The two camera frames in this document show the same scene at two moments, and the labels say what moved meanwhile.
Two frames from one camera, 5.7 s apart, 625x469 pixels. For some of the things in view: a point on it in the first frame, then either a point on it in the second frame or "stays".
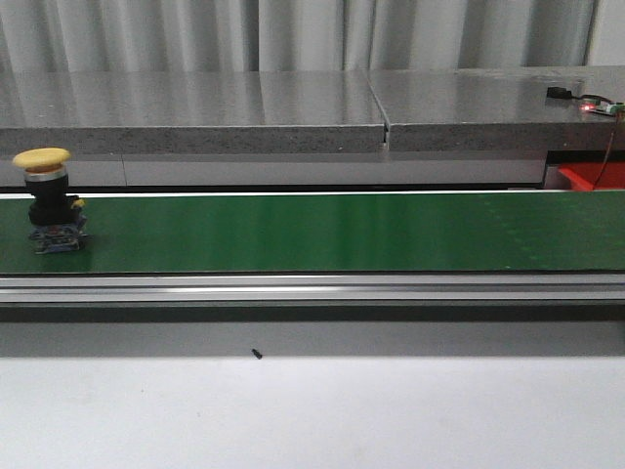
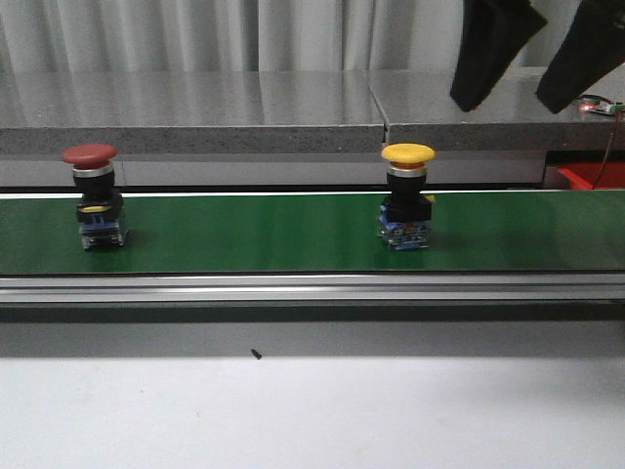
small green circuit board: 601,106 stays
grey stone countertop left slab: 191,112 stays
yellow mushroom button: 56,220 -> 405,214
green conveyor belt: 454,232 stays
